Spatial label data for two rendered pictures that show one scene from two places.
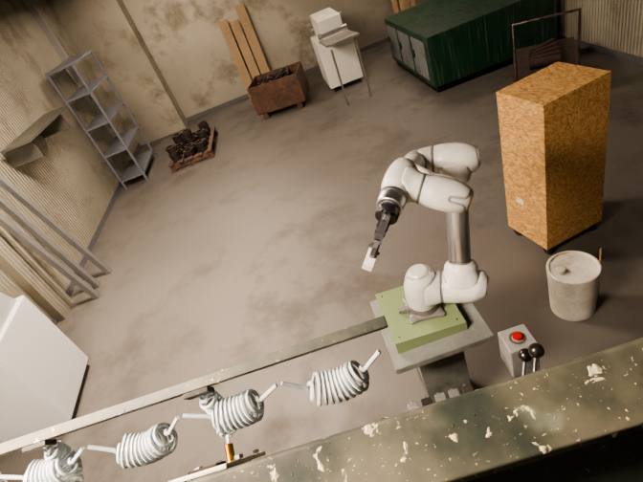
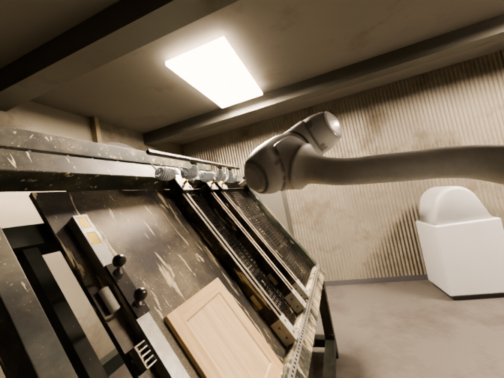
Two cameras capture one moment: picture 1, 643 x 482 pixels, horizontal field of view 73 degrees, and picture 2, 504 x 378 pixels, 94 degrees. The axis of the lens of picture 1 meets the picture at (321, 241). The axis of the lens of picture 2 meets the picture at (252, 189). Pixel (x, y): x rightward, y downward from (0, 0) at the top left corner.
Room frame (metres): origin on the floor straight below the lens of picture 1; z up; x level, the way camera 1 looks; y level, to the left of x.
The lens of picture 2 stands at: (1.22, -0.97, 1.64)
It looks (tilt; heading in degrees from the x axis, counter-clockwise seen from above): 3 degrees up; 104
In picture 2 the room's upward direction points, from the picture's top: 11 degrees counter-clockwise
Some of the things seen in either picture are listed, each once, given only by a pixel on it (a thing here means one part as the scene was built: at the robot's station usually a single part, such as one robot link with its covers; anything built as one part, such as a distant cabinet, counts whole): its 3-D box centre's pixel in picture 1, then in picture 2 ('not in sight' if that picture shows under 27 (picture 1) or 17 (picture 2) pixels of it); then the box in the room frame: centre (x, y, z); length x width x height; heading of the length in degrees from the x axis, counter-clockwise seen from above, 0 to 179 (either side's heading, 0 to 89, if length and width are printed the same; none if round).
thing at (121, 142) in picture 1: (108, 120); not in sight; (7.81, 2.50, 1.02); 1.04 x 0.44 x 2.04; 177
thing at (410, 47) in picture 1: (462, 31); not in sight; (6.89, -3.34, 0.40); 2.04 x 1.88 x 0.81; 177
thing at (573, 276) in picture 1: (573, 280); not in sight; (1.79, -1.39, 0.24); 0.32 x 0.30 x 0.47; 87
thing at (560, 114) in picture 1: (552, 165); not in sight; (2.49, -1.75, 0.63); 0.50 x 0.42 x 1.25; 98
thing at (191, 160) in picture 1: (190, 142); not in sight; (7.71, 1.45, 0.21); 1.16 x 0.82 x 0.42; 177
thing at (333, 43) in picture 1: (334, 49); not in sight; (8.16, -1.55, 0.60); 2.65 x 0.64 x 1.20; 177
